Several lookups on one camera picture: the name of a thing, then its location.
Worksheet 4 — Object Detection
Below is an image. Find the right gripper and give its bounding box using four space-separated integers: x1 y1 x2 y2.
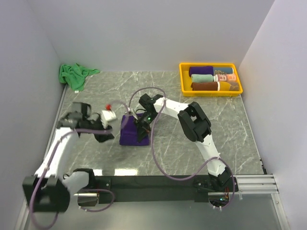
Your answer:
133 112 159 143

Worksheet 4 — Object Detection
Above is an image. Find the aluminium rail frame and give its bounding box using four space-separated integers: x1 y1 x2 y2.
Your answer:
27 92 279 229

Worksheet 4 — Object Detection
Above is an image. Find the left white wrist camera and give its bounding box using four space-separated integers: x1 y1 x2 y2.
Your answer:
101 110 117 124

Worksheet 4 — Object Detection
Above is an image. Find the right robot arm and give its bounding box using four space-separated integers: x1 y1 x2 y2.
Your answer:
134 94 237 192

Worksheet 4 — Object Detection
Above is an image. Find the rolled brown towel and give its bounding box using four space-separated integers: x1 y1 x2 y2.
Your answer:
191 82 219 91

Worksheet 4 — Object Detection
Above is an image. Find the rolled pink printed towel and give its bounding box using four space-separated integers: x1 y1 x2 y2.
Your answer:
214 74 237 82

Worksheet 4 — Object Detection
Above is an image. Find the green towel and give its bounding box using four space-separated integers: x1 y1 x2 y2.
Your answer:
59 63 100 91

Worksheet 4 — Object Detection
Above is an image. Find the yellow plastic tray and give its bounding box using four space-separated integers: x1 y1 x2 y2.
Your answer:
179 63 243 97

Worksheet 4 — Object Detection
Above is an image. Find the rolled mint towel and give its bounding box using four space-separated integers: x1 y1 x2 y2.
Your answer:
191 74 214 83

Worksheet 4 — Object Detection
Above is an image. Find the black base beam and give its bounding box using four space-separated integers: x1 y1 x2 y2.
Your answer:
71 175 239 208

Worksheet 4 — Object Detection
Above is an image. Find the rolled purple towel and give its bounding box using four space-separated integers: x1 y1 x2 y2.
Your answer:
189 66 214 77

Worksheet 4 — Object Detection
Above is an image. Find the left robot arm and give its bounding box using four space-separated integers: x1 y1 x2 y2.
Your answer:
23 103 117 213

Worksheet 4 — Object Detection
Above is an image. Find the purple towel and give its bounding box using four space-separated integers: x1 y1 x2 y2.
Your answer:
189 66 214 77
119 116 150 147

